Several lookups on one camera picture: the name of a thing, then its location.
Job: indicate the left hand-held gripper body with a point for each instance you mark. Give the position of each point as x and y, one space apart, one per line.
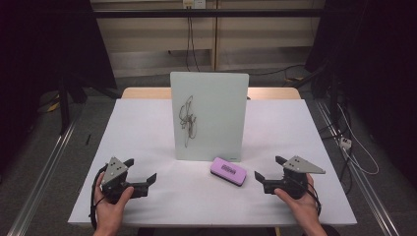
113 170

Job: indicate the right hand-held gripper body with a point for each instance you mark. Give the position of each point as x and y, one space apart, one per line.
295 180

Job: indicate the purple whiteboard eraser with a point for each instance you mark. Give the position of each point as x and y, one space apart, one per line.
228 170

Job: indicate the frosted glass whiteboard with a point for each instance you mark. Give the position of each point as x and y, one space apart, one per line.
216 111

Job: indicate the person's right hand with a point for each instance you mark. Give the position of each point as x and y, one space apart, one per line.
305 208

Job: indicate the person's left hand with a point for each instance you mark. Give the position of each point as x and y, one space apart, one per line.
109 214

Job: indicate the white table cover sheet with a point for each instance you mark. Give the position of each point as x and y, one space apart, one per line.
147 131

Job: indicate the small black floor stick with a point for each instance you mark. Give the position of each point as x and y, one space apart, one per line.
88 139

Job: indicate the wooden table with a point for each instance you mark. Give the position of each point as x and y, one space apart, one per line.
147 93

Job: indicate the person's dark clothing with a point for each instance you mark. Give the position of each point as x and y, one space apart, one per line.
203 232

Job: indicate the black metal stand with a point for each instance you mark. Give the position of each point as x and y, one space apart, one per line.
64 108

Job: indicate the black curtain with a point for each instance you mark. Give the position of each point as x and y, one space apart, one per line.
377 49
49 42

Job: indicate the black horizontal metal bar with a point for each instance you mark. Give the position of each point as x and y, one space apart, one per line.
229 13

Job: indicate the metal floor rail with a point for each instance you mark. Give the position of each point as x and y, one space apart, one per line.
42 177
364 187

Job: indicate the white wall outlet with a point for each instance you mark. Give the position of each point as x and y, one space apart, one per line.
195 3

